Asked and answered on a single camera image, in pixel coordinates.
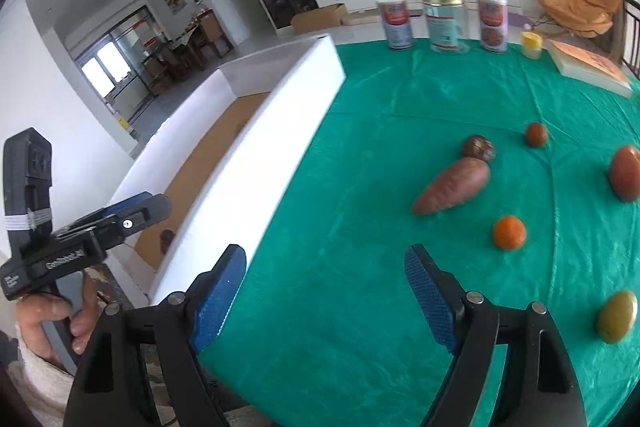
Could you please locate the purple floor mat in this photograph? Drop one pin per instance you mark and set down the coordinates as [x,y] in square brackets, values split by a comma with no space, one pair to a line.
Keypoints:
[516,19]

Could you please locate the green tablecloth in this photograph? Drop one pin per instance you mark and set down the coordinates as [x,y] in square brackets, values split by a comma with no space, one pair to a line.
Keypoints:
[495,163]

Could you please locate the brown cardboard box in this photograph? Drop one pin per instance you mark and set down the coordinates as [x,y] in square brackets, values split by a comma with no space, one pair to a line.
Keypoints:
[319,19]

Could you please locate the red apple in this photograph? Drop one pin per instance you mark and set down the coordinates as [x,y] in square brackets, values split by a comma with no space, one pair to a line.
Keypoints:
[624,173]

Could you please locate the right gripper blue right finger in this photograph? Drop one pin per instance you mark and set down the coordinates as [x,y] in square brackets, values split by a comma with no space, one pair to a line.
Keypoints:
[467,330]

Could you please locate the red label can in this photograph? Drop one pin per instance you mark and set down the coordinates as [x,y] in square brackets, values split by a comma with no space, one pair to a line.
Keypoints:
[396,23]
[493,20]

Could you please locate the right red label can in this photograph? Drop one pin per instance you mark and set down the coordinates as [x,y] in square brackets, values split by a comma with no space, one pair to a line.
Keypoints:
[493,20]

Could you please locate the orange cushioned chair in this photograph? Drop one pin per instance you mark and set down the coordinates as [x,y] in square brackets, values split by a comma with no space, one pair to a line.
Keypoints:
[585,18]

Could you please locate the round pet bed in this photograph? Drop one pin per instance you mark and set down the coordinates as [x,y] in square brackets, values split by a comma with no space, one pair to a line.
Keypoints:
[361,18]

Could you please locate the white cardboard box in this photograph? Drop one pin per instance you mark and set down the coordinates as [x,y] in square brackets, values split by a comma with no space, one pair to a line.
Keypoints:
[264,110]

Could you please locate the dark brown passion fruit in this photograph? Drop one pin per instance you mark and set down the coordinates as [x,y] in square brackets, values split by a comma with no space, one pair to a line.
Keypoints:
[477,146]

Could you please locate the small brown round fruit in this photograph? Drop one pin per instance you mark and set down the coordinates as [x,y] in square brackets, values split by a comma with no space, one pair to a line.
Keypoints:
[536,134]

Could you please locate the white fleece left sleeve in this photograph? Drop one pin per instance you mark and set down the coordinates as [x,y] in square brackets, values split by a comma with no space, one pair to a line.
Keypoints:
[44,387]

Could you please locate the sweet potato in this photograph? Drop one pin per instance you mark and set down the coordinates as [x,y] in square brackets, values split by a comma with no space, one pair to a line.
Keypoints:
[455,185]

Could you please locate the orange tangerine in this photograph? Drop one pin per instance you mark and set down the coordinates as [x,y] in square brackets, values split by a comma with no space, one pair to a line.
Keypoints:
[509,233]

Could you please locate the left red label can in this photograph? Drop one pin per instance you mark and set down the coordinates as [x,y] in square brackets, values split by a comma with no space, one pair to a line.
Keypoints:
[396,23]

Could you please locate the small yellow lid jar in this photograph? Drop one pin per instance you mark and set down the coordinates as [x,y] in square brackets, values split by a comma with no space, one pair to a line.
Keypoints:
[531,44]

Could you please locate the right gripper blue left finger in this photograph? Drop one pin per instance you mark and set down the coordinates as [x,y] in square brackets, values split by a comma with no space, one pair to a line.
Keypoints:
[185,323]

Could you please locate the yellow green mango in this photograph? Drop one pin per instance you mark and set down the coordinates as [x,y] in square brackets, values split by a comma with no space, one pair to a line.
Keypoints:
[617,317]

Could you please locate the wooden dining table set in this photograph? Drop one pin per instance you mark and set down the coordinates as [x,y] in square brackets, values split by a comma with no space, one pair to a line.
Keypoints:
[180,55]

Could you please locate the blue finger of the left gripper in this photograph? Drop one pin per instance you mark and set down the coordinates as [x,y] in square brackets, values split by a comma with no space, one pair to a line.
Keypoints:
[111,209]
[140,216]

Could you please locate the clear jar gold lid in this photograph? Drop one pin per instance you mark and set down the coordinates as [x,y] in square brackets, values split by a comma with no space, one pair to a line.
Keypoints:
[447,25]

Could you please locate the person's left hand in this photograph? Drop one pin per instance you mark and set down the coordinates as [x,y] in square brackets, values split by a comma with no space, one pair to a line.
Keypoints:
[33,310]

